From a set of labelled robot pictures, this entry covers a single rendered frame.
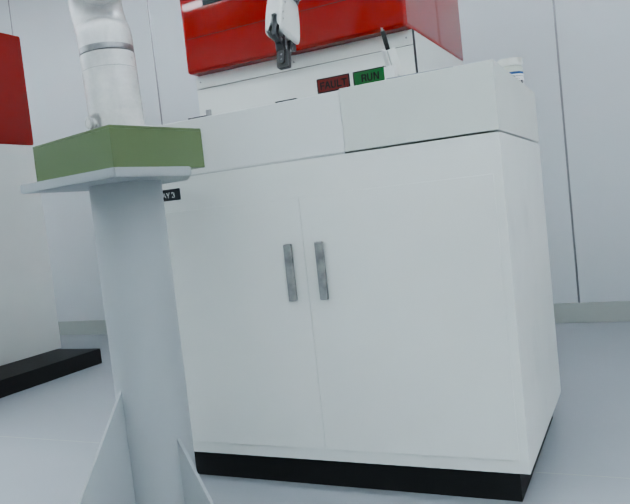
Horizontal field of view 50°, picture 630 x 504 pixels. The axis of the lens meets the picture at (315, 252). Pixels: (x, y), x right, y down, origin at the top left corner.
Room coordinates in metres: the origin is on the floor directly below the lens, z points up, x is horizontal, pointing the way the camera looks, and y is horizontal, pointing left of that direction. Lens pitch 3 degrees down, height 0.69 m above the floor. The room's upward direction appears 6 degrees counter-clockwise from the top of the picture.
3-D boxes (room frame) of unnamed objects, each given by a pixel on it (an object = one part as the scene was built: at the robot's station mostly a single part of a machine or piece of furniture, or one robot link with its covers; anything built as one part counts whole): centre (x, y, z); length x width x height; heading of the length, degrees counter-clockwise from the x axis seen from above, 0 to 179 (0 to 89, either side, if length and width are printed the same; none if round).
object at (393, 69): (1.84, -0.26, 1.03); 0.06 x 0.04 x 0.13; 154
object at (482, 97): (1.79, -0.39, 0.89); 0.62 x 0.35 x 0.14; 154
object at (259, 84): (2.33, -0.01, 1.02); 0.81 x 0.03 x 0.40; 64
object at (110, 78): (1.56, 0.41, 1.00); 0.19 x 0.19 x 0.18
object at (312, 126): (1.75, 0.13, 0.89); 0.55 x 0.09 x 0.14; 64
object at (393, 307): (1.91, -0.11, 0.41); 0.96 x 0.64 x 0.82; 64
